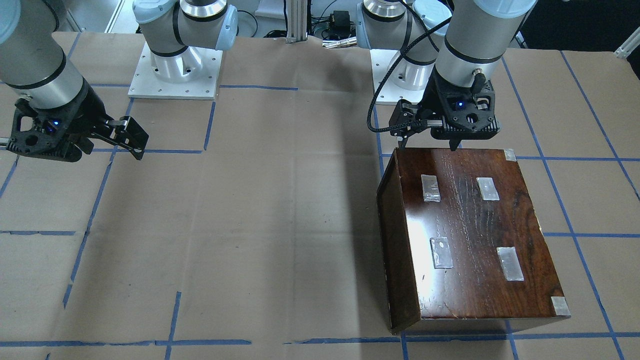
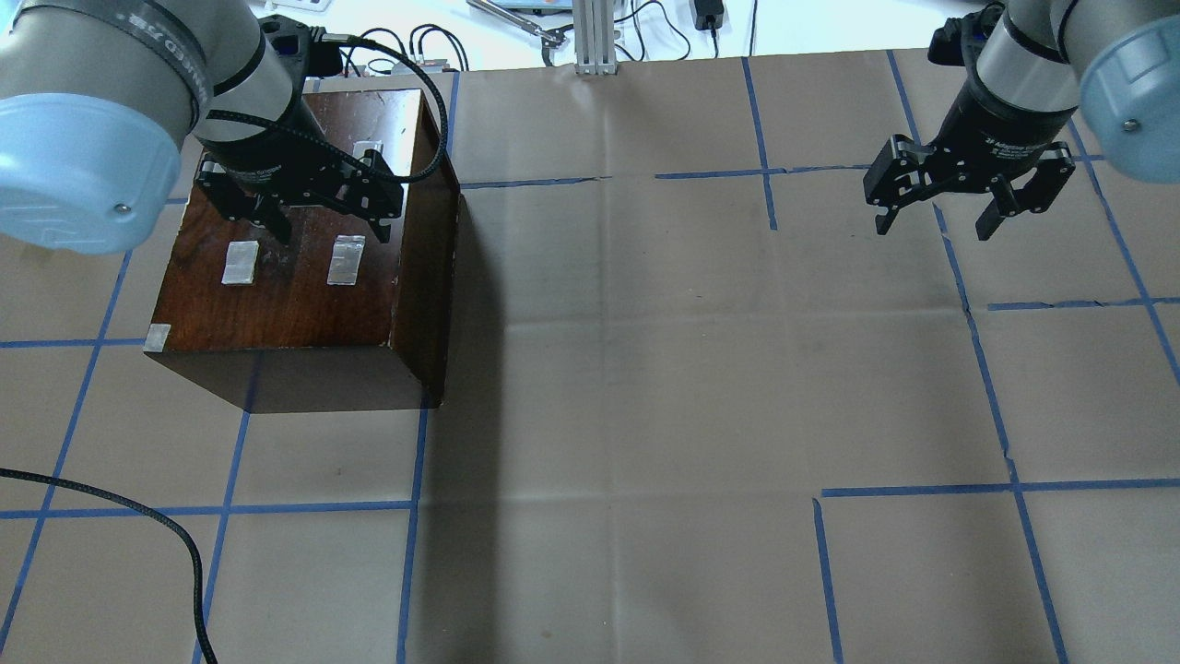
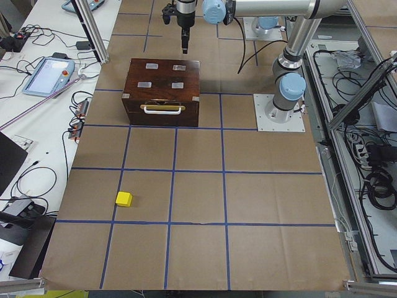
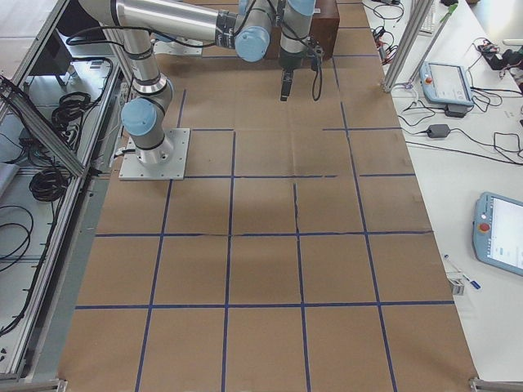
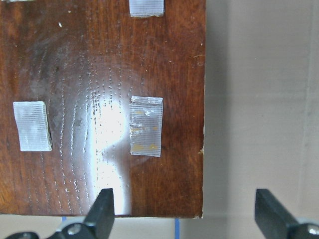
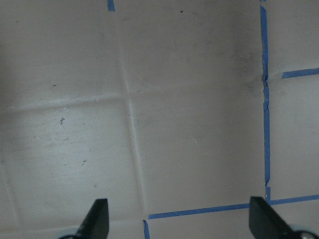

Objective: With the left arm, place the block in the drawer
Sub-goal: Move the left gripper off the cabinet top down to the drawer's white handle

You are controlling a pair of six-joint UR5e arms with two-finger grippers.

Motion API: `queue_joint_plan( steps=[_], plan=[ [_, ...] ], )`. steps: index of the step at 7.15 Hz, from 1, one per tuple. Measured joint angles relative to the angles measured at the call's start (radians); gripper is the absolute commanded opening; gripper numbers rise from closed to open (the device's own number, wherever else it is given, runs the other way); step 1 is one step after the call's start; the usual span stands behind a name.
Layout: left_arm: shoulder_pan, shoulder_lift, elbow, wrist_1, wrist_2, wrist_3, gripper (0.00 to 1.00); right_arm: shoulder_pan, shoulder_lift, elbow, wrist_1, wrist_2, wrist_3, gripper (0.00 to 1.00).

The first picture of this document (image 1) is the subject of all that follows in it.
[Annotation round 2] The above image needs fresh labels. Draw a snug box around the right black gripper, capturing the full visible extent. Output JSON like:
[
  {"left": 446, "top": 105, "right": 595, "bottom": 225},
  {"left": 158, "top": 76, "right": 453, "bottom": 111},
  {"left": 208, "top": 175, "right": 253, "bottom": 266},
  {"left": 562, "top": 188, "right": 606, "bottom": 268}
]
[{"left": 6, "top": 80, "right": 149, "bottom": 162}]

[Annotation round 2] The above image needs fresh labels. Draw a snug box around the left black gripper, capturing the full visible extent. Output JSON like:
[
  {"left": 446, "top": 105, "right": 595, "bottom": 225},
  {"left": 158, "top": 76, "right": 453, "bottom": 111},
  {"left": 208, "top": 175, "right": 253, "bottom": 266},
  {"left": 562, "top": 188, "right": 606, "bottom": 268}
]
[{"left": 388, "top": 70, "right": 501, "bottom": 151}]

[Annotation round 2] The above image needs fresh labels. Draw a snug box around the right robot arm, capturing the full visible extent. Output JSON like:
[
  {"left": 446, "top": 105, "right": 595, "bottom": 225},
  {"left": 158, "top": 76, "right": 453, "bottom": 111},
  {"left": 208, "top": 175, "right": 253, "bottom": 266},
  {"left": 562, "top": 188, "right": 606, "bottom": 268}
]
[{"left": 0, "top": 0, "right": 238, "bottom": 162}]

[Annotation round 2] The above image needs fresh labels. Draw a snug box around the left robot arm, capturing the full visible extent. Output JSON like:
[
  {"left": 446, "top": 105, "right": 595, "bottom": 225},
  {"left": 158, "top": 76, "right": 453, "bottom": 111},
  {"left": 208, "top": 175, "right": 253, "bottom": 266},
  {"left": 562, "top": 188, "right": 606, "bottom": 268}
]
[{"left": 355, "top": 0, "right": 535, "bottom": 151}]

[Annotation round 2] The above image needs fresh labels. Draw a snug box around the dark wooden drawer cabinet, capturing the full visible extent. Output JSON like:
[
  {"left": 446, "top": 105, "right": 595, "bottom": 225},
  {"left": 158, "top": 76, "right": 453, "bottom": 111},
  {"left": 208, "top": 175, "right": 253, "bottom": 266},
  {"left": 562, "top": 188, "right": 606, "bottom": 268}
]
[{"left": 377, "top": 148, "right": 571, "bottom": 335}]

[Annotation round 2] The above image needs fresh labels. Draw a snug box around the black power adapter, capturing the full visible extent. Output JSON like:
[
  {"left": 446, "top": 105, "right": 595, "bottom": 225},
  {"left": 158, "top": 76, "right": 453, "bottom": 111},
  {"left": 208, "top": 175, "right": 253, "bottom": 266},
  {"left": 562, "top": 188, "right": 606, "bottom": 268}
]
[{"left": 329, "top": 10, "right": 351, "bottom": 32}]

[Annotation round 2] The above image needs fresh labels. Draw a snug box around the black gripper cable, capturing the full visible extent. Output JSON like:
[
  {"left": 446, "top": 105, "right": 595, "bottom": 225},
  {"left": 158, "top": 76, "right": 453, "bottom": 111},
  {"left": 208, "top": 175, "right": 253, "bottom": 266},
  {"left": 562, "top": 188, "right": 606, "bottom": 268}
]
[{"left": 366, "top": 0, "right": 453, "bottom": 134}]

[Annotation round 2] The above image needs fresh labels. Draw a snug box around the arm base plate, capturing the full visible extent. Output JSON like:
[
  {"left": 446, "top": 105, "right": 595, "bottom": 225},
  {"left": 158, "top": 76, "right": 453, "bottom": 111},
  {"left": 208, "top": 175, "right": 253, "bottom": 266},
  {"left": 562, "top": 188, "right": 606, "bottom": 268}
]
[
  {"left": 370, "top": 49, "right": 434, "bottom": 105},
  {"left": 128, "top": 44, "right": 224, "bottom": 101}
]

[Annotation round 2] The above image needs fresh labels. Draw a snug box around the aluminium frame post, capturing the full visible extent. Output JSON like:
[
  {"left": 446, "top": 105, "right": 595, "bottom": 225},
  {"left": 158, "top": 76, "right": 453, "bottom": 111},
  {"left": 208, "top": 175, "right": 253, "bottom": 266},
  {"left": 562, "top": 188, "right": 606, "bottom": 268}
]
[{"left": 284, "top": 0, "right": 310, "bottom": 44}]

